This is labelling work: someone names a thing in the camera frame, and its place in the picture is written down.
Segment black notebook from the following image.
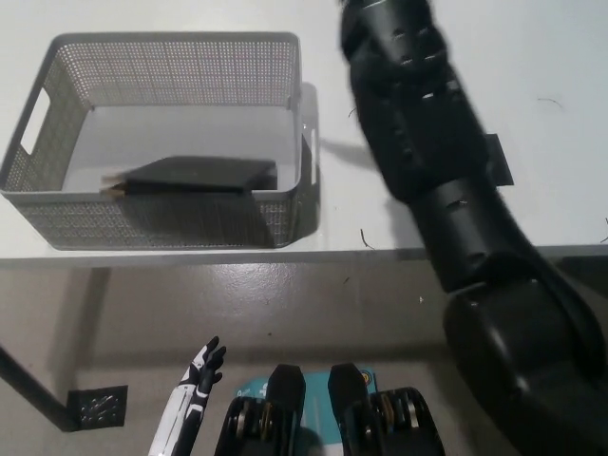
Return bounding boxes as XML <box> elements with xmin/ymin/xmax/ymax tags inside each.
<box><xmin>98</xmin><ymin>156</ymin><xmax>279</xmax><ymax>198</ymax></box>

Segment grey perforated plastic basket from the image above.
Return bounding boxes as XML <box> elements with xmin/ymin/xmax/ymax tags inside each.
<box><xmin>0</xmin><ymin>31</ymin><xmax>320</xmax><ymax>252</ymax></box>

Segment robot body black teal blocks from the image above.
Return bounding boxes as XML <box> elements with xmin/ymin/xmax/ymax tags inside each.
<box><xmin>213</xmin><ymin>363</ymin><xmax>447</xmax><ymax>456</ymax></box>

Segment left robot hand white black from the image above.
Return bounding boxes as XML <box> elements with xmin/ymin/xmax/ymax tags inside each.
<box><xmin>147</xmin><ymin>335</ymin><xmax>228</xmax><ymax>456</ymax></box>

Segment black tape patch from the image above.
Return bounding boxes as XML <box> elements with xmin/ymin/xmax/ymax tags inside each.
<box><xmin>483</xmin><ymin>133</ymin><xmax>515</xmax><ymax>188</ymax></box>

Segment black table foot plate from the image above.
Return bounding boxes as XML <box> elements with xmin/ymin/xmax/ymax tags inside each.
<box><xmin>67</xmin><ymin>385</ymin><xmax>130</xmax><ymax>431</ymax></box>

